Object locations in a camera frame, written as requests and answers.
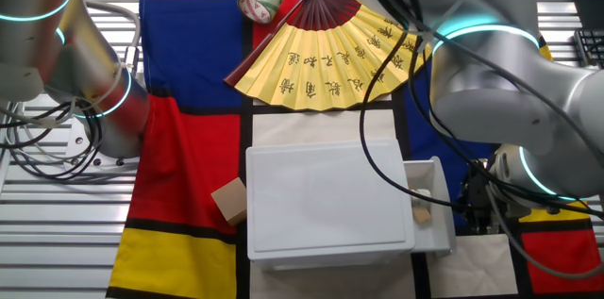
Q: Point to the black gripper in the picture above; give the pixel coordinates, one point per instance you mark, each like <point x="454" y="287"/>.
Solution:
<point x="479" y="190"/>

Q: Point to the white drawer with black knob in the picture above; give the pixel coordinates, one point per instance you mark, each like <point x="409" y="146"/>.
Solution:
<point x="427" y="174"/>

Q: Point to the white plastic drawer cabinet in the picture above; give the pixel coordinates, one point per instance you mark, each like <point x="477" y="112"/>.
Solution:
<point x="325" y="200"/>

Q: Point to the small wooden piece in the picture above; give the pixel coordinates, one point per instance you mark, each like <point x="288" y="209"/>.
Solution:
<point x="421" y="216"/>

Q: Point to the yellow paper folding fan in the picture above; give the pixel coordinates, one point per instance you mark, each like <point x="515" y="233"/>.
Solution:
<point x="311" y="72"/>

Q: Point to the black flat box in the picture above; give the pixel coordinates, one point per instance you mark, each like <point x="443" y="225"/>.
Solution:
<point x="590" y="11"/>

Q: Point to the tan wooden block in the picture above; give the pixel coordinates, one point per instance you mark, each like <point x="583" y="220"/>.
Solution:
<point x="229" y="202"/>

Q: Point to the colour block tablecloth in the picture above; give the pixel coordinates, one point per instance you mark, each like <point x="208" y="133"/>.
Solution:
<point x="189" y="39"/>

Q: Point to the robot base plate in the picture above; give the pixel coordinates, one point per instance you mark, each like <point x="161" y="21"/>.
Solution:
<point x="78" y="143"/>

